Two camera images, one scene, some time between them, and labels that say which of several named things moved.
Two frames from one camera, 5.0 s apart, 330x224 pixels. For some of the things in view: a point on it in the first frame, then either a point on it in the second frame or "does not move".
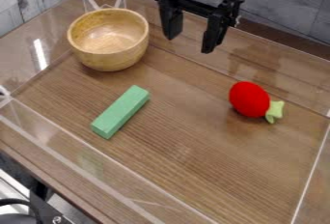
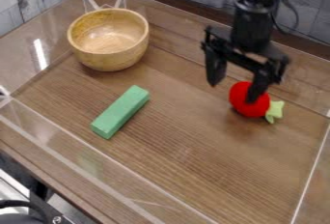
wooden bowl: (108, 39) does not move
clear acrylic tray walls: (218, 133) does not move
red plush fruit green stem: (251, 100) does not move
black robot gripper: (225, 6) → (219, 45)
